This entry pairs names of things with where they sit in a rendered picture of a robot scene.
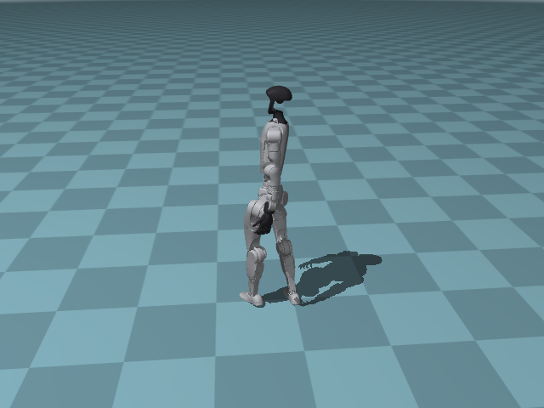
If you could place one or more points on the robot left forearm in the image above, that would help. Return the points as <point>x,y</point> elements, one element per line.
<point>273,188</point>

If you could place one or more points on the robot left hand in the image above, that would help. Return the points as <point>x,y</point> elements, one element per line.
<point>265,221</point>

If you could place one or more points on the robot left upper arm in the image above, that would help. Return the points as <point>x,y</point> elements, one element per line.
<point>273,139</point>

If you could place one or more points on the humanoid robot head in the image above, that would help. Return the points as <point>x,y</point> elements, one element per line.
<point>278,94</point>

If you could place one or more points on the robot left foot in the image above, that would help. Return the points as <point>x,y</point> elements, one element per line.
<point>256,300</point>

